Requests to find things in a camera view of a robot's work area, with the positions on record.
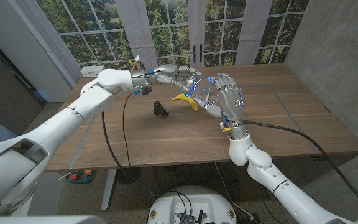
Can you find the yellow banana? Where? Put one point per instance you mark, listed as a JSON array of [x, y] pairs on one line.
[[188, 100]]

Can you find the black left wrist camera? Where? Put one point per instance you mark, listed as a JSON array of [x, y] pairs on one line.
[[146, 91]]

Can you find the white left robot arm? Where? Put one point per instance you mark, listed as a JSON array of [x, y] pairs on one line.
[[73, 115]]

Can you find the black hair claw clip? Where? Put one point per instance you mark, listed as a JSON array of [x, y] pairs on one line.
[[161, 110]]

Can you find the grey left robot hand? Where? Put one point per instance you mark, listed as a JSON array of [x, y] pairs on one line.
[[172, 73]]

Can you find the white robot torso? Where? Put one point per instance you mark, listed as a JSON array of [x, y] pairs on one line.
[[194, 202]]

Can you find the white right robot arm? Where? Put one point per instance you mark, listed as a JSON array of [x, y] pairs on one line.
[[278, 183]]

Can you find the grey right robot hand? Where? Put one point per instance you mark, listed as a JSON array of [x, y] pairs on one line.
[[233, 102]]

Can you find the clear plastic jar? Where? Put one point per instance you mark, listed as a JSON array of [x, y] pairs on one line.
[[205, 88]]

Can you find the black round fan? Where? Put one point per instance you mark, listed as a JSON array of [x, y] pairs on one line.
[[134, 175]]

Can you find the printed window backdrop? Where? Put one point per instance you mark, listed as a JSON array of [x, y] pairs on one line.
[[166, 31]]

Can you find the white power strip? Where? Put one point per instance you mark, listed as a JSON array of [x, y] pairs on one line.
[[90, 71]]

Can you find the white table leg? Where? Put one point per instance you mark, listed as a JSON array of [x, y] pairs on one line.
[[108, 189]]

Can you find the teal tray with tools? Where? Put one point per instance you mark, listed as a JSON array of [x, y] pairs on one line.
[[82, 176]]

